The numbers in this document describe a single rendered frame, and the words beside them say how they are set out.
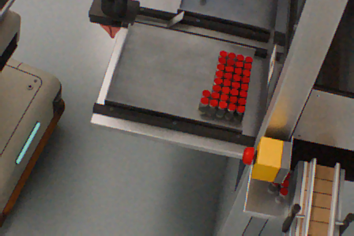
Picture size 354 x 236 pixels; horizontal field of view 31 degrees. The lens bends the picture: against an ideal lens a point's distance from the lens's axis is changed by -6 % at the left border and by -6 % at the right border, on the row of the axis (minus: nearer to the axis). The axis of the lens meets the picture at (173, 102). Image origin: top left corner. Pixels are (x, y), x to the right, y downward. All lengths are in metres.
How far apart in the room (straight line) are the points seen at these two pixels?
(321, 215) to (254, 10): 0.67
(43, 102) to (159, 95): 0.81
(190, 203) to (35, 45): 0.98
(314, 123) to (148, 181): 1.21
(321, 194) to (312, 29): 0.48
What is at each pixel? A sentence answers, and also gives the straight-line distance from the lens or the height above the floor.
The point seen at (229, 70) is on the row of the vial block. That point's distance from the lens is 1.70.
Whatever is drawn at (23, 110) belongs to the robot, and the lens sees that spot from 2.38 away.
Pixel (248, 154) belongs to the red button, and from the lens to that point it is 1.47.
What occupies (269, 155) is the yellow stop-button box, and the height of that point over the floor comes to 1.03.
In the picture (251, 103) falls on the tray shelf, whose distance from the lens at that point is 1.71.
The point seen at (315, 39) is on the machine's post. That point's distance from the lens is 1.25.
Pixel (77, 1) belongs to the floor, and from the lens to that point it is 3.09.
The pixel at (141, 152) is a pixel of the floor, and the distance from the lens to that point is 2.61.
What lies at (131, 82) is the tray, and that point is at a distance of 1.70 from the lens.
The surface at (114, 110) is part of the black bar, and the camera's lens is 1.62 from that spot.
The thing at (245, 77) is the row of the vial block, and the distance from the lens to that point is 1.69.
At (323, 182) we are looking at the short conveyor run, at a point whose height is 0.93.
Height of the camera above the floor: 2.25
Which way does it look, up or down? 55 degrees down
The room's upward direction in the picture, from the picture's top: 10 degrees clockwise
